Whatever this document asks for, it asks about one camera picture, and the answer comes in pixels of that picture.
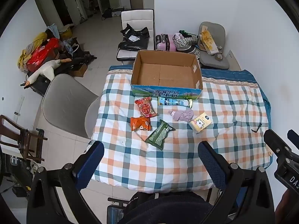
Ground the patterned tote bag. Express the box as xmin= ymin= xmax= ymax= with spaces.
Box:
xmin=172 ymin=30 xmax=200 ymax=59

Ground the pink suitcase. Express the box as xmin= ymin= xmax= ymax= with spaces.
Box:
xmin=156 ymin=34 xmax=176 ymax=52

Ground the yellow cloth pile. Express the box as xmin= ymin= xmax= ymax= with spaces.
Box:
xmin=17 ymin=32 xmax=47 ymax=72

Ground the orange snack packet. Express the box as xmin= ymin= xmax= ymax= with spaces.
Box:
xmin=130 ymin=117 xmax=151 ymax=131

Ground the green snack packet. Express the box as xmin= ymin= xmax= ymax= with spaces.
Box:
xmin=145 ymin=119 xmax=175 ymax=150

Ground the white goose plush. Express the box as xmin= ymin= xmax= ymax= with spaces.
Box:
xmin=24 ymin=58 xmax=71 ymax=87

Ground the red snack packet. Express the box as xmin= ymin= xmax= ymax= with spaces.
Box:
xmin=135 ymin=97 xmax=157 ymax=118

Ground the grey fabric chair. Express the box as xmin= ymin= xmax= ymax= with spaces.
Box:
xmin=198 ymin=22 xmax=229 ymax=70

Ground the white padded chair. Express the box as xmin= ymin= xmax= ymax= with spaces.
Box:
xmin=117 ymin=9 xmax=156 ymax=64

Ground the plaid checkered tablecloth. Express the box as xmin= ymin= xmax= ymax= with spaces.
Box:
xmin=92 ymin=65 xmax=273 ymax=193

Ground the yellow paper package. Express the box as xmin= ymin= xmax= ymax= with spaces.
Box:
xmin=199 ymin=25 xmax=219 ymax=55

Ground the tape roll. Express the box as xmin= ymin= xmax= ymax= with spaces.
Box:
xmin=214 ymin=53 xmax=224 ymax=61

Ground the grey shell chair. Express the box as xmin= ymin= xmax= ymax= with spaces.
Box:
xmin=41 ymin=74 xmax=100 ymax=139

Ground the red plastic bag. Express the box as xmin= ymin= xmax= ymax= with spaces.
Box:
xmin=26 ymin=38 xmax=60 ymax=72

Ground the cardboard box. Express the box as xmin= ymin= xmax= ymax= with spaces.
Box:
xmin=131 ymin=50 xmax=203 ymax=100

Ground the black plastic bag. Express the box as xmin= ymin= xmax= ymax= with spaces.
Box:
xmin=118 ymin=23 xmax=150 ymax=51

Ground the beige board against wall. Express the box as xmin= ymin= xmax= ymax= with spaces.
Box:
xmin=226 ymin=50 xmax=241 ymax=71

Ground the dark wooden chair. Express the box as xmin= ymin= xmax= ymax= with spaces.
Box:
xmin=1 ymin=115 xmax=48 ymax=163

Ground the purple cloth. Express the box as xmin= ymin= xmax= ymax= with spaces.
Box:
xmin=168 ymin=108 xmax=194 ymax=122

